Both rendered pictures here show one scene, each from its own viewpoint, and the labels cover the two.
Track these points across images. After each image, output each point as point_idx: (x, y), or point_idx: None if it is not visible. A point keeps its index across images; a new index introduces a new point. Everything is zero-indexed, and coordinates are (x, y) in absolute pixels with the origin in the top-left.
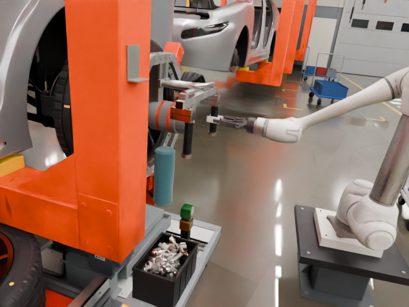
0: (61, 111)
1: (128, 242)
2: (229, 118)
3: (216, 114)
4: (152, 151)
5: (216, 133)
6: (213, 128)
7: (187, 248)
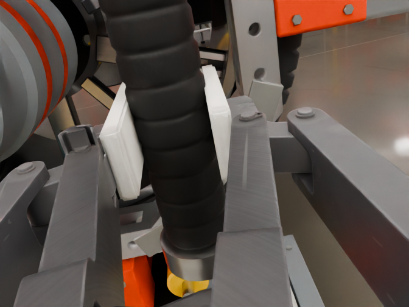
0: None
1: None
2: (229, 170)
3: (131, 81)
4: (151, 192)
5: (192, 262)
6: (162, 216)
7: None
